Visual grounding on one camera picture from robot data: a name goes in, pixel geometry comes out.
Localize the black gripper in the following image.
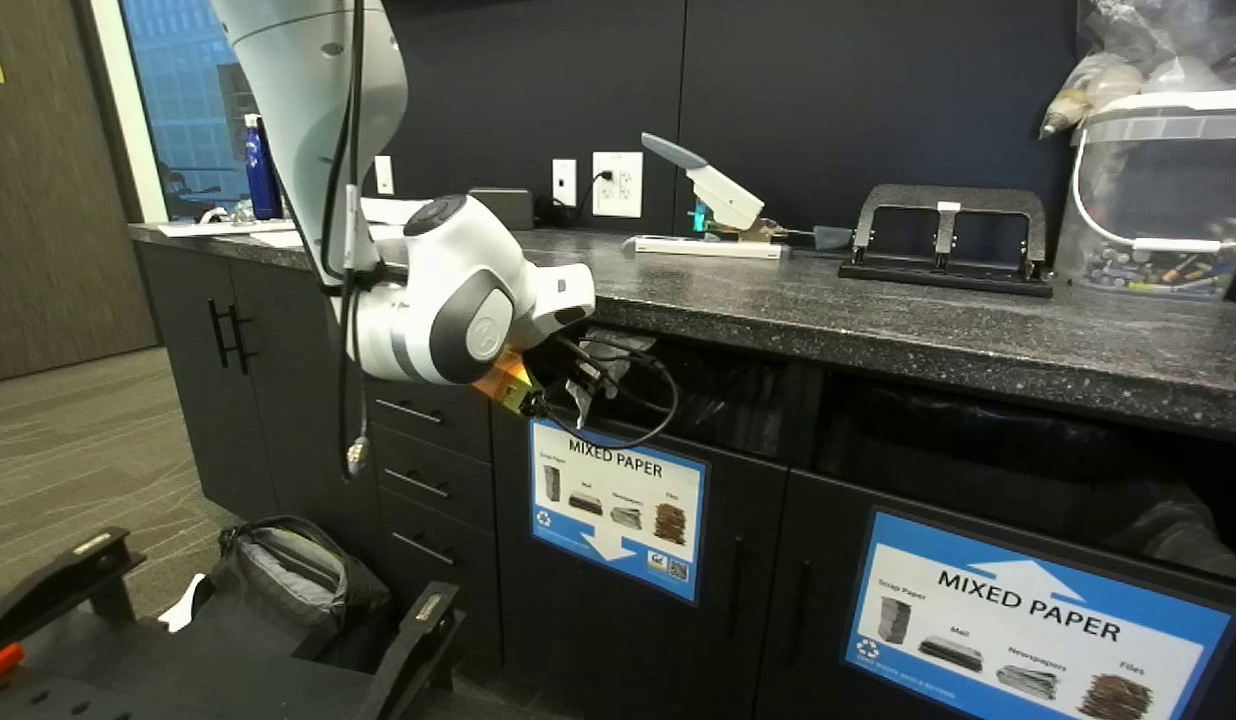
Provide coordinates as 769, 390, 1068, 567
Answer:
541, 327, 659, 418

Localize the black bin cabinet door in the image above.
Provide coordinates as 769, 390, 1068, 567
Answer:
486, 382, 794, 720
752, 462, 1236, 720

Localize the blue sign downward arrow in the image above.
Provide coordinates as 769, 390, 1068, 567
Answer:
522, 406, 713, 607

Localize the black power adapter box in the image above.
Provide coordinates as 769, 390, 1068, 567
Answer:
469, 183, 534, 233

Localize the white spray bottle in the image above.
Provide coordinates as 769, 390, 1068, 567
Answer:
634, 127, 781, 249

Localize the flat white box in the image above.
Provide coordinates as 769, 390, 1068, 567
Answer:
356, 192, 432, 233

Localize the white paper sheet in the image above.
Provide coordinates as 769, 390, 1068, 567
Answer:
241, 224, 312, 250
152, 215, 267, 245

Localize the black grey backpack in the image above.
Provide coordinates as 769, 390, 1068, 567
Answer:
191, 513, 398, 675

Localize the blue water bottle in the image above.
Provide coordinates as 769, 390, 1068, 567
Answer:
241, 109, 281, 224

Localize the white paper scrap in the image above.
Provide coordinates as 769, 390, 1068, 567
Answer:
152, 567, 213, 639

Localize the blue sign upward arrow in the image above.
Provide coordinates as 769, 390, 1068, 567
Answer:
842, 507, 1236, 720

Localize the clear plastic storage container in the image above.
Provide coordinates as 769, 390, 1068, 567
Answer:
1052, 86, 1236, 300

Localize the clear plastic bag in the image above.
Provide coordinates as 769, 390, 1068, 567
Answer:
1037, 0, 1236, 134

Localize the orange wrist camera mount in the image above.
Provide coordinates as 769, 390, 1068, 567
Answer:
469, 346, 544, 418

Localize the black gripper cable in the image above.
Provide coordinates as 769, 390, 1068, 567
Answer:
561, 336, 686, 450

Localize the black drawer silver handle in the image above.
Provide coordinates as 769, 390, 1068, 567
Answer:
365, 418, 500, 536
366, 492, 502, 675
361, 375, 496, 462

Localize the white wall power outlet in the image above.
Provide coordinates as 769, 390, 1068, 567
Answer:
588, 146, 648, 224

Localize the small white wall plate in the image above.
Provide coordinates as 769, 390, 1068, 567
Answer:
547, 155, 585, 210

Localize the black cable metal plug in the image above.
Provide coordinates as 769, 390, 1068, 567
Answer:
325, 0, 376, 481

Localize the white window frame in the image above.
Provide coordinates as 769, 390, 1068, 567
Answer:
83, 0, 248, 233

